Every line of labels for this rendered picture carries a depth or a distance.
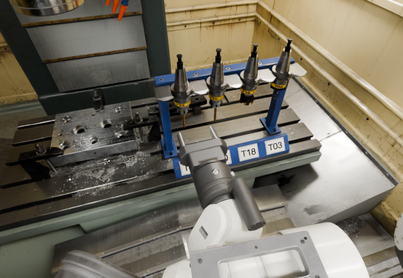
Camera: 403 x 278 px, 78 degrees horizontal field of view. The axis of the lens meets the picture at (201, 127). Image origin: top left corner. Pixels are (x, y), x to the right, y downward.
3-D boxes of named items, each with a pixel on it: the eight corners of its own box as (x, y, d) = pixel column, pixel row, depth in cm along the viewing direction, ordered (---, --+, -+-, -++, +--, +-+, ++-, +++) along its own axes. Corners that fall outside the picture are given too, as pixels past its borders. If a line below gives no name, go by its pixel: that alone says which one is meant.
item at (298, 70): (309, 75, 80) (309, 73, 80) (294, 78, 79) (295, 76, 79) (297, 65, 85) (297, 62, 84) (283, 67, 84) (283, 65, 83)
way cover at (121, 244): (310, 263, 95) (324, 248, 84) (56, 353, 77) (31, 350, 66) (272, 195, 115) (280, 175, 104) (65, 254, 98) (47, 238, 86)
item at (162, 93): (174, 100, 72) (174, 98, 71) (156, 103, 71) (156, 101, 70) (170, 86, 76) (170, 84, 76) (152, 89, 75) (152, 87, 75)
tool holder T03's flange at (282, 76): (284, 69, 84) (285, 63, 83) (294, 79, 80) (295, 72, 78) (267, 72, 83) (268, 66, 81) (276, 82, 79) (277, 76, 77)
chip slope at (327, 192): (366, 214, 109) (400, 181, 91) (214, 263, 95) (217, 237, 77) (270, 93, 169) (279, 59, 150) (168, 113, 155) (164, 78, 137)
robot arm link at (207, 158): (226, 129, 60) (247, 169, 52) (224, 154, 67) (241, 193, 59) (175, 141, 57) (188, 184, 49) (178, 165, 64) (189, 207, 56)
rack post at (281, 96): (280, 132, 105) (301, 72, 84) (269, 135, 104) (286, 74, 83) (270, 117, 112) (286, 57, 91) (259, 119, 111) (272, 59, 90)
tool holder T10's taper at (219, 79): (223, 76, 77) (224, 56, 72) (225, 84, 74) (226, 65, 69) (208, 76, 77) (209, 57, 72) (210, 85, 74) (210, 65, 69)
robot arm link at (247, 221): (222, 203, 60) (241, 251, 52) (189, 197, 53) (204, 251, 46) (256, 175, 55) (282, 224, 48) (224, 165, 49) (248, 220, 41)
